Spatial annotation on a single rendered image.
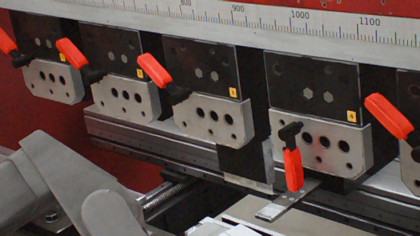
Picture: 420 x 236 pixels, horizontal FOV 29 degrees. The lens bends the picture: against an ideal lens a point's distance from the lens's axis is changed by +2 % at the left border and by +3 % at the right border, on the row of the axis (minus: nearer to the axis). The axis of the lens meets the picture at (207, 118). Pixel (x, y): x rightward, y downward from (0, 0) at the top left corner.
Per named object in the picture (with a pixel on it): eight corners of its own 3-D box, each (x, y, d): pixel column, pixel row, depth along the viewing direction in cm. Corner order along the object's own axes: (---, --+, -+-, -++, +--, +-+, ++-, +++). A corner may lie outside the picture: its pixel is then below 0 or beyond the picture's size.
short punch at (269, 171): (221, 183, 131) (213, 130, 127) (229, 177, 132) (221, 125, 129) (269, 198, 124) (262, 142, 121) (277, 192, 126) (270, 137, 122)
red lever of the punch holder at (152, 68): (135, 55, 121) (177, 101, 119) (155, 46, 124) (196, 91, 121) (132, 62, 122) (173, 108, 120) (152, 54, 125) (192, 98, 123)
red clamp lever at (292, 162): (284, 192, 110) (276, 128, 107) (302, 180, 113) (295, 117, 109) (294, 196, 109) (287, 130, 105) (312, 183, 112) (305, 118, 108)
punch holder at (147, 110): (95, 112, 142) (75, 21, 135) (131, 94, 147) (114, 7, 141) (154, 127, 132) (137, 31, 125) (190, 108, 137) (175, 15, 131)
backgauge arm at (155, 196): (114, 260, 178) (102, 204, 173) (290, 144, 219) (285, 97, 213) (139, 271, 173) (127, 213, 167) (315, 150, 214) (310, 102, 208)
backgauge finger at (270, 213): (236, 217, 139) (232, 191, 137) (324, 156, 156) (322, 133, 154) (292, 237, 131) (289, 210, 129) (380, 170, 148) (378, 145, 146)
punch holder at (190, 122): (175, 133, 128) (159, 35, 122) (211, 113, 134) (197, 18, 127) (247, 152, 118) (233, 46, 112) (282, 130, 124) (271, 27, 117)
